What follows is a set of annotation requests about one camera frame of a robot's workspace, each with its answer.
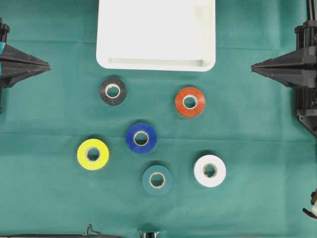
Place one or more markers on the metal camera mount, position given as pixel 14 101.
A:
pixel 143 234

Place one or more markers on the black aluminium frame rail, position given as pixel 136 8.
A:
pixel 312 15

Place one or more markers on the white plastic tray case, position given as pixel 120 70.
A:
pixel 173 35

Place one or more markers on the white tape roll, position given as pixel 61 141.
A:
pixel 209 170

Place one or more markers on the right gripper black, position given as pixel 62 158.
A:
pixel 304 78

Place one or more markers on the yellow tape roll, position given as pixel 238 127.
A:
pixel 92 154

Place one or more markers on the green table cloth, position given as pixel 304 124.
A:
pixel 248 122

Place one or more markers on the black tape roll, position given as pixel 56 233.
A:
pixel 113 91

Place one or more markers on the green tape roll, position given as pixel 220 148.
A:
pixel 157 180

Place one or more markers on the black wire clip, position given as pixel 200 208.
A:
pixel 91 233

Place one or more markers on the blue tape roll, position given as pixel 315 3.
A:
pixel 141 138

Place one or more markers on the white black cable connector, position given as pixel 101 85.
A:
pixel 313 212

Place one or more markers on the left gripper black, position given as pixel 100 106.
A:
pixel 9 54

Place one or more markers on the red tape roll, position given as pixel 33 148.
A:
pixel 190 102

